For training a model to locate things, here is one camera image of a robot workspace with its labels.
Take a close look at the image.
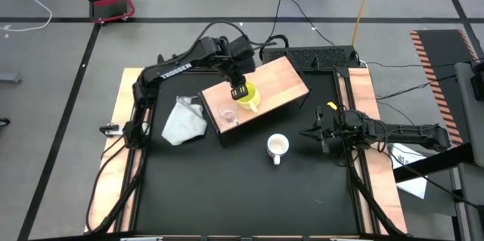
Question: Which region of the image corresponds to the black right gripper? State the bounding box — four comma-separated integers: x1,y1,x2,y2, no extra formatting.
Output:
299,105,341,155

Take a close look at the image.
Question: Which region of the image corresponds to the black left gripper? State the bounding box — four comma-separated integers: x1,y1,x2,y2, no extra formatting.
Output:
219,57,250,101

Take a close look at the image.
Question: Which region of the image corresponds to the yellow plastic mug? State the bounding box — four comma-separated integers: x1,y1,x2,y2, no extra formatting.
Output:
237,81,262,115

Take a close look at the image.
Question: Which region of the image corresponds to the clear glass cup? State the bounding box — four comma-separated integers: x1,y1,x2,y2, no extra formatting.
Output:
217,100,240,128

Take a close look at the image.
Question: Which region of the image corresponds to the red white patterned mug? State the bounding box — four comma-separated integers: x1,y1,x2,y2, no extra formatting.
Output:
266,133,290,165

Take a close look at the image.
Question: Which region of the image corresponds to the wooden shelf with black legs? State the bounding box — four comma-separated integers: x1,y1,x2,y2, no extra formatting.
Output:
198,55,312,148

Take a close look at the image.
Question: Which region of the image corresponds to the white cloth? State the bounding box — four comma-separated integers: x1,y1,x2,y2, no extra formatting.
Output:
161,95,209,147

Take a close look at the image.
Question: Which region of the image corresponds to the black vented computer box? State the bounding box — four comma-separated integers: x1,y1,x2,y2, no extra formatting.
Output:
262,45,361,72

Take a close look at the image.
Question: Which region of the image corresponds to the wooden side board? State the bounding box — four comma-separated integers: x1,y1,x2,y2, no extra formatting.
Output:
85,67,156,233
338,67,408,235

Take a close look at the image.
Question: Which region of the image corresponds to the white paper sheet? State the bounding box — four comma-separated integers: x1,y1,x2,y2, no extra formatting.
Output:
388,142,429,200

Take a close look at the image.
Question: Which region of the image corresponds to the black table beam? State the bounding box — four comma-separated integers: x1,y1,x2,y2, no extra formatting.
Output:
392,143,476,184

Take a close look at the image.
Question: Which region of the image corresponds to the small black silver clamp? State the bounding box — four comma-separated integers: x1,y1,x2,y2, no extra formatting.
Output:
99,122,126,137

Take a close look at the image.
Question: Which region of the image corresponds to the large black hazard striped ramp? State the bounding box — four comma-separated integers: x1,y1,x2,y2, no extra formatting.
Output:
410,29,480,147

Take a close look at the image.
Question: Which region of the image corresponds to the black device on cabinet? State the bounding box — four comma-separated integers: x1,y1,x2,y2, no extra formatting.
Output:
470,65,484,102

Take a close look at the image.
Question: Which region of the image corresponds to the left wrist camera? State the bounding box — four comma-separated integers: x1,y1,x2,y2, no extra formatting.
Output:
228,36,256,73

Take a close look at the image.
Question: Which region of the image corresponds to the black cable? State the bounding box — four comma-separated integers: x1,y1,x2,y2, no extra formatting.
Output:
259,0,290,63

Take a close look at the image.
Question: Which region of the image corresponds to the black cable harness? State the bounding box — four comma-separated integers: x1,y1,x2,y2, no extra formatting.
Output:
85,141,148,233
343,150,404,236

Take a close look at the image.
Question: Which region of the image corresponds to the yellow cable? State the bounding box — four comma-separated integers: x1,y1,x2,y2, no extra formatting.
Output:
351,0,377,48

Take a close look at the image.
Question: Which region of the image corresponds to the white cable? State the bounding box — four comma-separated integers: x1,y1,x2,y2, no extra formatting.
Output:
0,0,54,32

